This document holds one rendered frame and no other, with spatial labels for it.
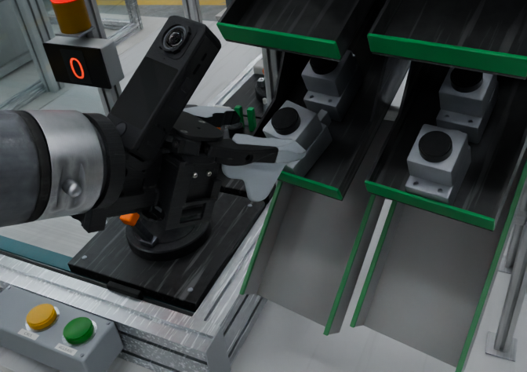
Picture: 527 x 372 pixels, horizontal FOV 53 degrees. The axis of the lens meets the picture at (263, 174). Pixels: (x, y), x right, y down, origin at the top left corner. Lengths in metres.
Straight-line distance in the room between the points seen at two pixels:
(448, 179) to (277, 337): 0.44
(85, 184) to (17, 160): 0.05
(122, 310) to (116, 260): 0.09
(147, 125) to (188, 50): 0.06
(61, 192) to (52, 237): 0.70
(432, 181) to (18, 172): 0.37
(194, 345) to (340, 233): 0.25
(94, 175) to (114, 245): 0.54
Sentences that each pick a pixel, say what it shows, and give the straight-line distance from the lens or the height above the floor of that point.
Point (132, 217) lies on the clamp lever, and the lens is 0.79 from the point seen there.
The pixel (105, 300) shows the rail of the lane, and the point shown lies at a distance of 0.84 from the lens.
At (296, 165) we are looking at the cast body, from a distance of 0.57.
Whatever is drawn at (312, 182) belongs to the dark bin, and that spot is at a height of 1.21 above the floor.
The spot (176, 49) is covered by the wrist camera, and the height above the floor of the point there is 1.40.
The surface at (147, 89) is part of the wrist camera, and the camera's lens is 0.42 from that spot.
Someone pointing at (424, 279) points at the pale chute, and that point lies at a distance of 0.69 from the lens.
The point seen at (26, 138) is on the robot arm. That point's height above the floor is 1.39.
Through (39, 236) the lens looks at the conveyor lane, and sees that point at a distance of 1.08.
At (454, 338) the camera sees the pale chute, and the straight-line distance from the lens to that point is 0.68.
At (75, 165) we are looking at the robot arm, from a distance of 0.36.
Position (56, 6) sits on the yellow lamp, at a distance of 0.92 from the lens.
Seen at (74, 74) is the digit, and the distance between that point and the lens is 0.97.
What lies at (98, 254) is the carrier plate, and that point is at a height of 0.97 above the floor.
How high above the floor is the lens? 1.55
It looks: 36 degrees down
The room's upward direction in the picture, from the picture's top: 7 degrees counter-clockwise
